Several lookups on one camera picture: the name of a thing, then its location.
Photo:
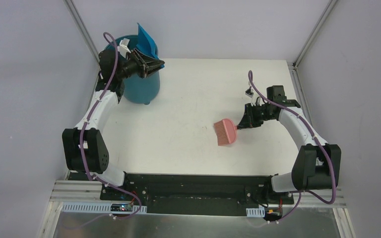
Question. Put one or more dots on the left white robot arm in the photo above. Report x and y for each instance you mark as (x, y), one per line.
(84, 147)

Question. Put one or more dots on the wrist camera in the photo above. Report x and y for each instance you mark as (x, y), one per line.
(250, 92)
(123, 48)

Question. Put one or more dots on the blue plastic dustpan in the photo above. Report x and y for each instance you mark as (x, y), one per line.
(146, 41)

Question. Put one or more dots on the pink hand brush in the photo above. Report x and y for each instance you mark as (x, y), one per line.
(226, 132)

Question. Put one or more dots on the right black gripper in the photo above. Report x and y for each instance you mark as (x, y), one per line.
(248, 120)

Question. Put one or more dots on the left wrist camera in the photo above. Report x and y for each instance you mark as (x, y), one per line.
(123, 48)

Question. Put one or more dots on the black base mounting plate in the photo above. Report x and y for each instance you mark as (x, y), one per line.
(198, 194)

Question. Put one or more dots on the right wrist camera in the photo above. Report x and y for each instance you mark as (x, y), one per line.
(250, 92)

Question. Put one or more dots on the teal plastic waste bin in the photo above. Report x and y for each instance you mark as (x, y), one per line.
(136, 89)

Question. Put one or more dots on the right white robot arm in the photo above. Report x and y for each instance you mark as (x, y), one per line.
(318, 162)

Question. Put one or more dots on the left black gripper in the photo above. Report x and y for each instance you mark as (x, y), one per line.
(139, 68)

